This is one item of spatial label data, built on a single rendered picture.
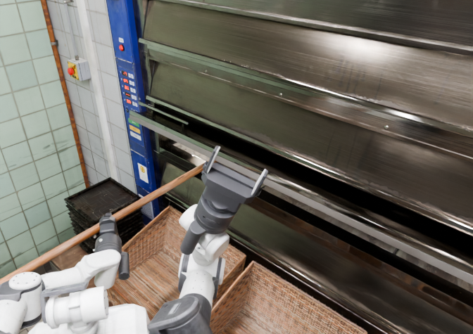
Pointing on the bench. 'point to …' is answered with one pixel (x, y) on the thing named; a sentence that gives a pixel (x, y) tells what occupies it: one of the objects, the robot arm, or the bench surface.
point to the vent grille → (148, 210)
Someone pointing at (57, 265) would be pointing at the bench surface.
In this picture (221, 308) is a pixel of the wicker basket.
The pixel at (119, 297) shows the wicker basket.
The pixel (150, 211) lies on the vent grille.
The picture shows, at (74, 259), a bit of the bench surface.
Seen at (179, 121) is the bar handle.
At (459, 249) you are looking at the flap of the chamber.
